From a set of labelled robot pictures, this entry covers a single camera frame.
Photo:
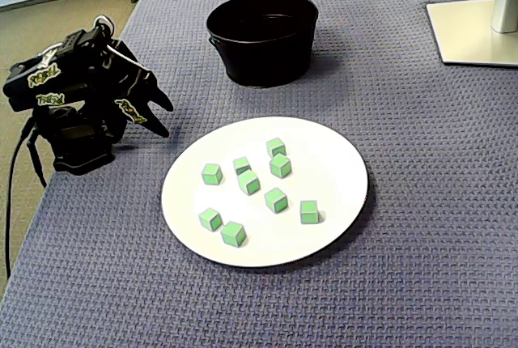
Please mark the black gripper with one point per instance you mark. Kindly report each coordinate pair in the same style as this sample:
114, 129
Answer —
135, 93

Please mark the green cube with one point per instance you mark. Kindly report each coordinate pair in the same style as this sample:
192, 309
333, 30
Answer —
242, 164
249, 183
211, 174
276, 147
276, 200
210, 219
233, 234
280, 166
309, 212

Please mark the black robot arm with stickers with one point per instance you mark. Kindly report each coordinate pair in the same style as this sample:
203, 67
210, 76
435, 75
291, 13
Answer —
69, 133

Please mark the black metal bucket container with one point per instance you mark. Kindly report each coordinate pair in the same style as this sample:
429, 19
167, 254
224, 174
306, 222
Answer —
263, 60

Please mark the white round plate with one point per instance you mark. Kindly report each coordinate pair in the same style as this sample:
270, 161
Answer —
323, 170

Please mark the blue woven table cloth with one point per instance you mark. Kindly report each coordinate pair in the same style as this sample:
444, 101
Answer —
404, 202

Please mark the white monitor stand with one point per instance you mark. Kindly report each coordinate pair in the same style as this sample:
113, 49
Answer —
465, 32

